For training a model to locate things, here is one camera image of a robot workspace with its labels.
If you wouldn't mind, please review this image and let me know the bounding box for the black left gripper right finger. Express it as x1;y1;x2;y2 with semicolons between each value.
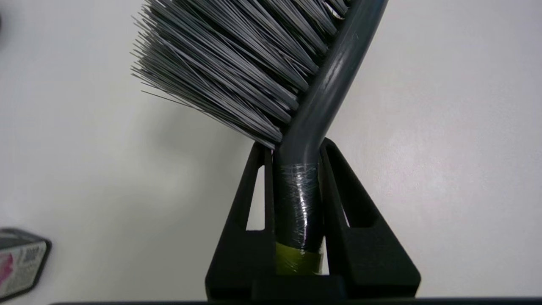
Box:
319;138;421;298

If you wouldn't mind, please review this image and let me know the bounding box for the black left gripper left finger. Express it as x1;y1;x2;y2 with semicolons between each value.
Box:
206;142;277;299

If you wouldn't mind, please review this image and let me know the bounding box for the grey brush with green handle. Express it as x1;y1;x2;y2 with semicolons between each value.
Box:
130;0;389;276

